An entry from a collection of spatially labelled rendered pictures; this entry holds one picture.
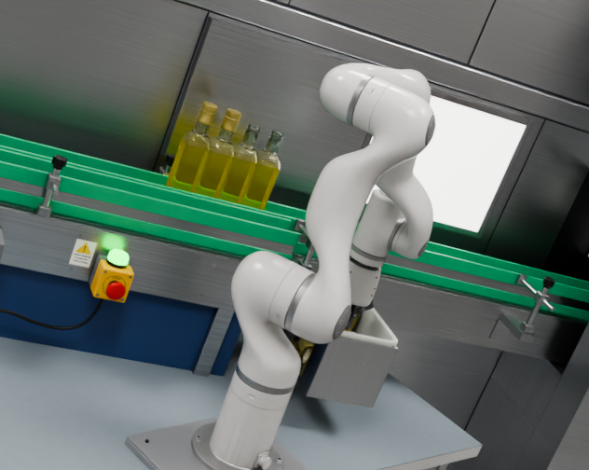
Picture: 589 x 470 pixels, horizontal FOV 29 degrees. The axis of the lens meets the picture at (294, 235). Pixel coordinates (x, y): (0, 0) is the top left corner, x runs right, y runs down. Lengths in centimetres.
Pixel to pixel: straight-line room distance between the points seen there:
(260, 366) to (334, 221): 31
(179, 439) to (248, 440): 15
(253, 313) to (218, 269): 38
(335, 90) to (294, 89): 61
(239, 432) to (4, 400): 46
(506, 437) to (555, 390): 23
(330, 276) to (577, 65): 118
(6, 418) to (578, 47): 168
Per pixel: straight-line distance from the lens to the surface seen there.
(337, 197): 207
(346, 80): 209
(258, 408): 220
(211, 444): 229
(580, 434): 308
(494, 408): 330
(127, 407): 240
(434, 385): 327
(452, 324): 291
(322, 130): 275
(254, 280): 211
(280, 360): 216
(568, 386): 306
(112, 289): 235
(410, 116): 205
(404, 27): 278
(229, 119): 252
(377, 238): 246
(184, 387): 255
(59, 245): 240
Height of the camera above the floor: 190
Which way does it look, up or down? 18 degrees down
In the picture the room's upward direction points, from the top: 22 degrees clockwise
